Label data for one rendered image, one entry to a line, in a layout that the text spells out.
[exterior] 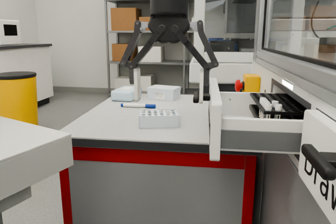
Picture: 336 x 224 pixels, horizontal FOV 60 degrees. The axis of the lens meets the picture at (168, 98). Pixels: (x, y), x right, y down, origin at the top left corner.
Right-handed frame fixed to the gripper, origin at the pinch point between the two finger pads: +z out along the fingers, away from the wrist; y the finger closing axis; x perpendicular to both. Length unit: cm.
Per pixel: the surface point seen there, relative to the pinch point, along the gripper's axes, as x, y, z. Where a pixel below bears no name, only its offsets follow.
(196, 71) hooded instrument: 83, 3, 5
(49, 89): 349, -225, 69
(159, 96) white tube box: 62, -11, 13
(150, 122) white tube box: 23.5, -8.4, 13.4
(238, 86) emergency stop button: 34.1, 18.4, 3.5
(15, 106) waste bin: 194, -173, 55
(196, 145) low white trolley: 13.1, 5.8, 16.0
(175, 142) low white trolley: 13.2, 0.1, 15.3
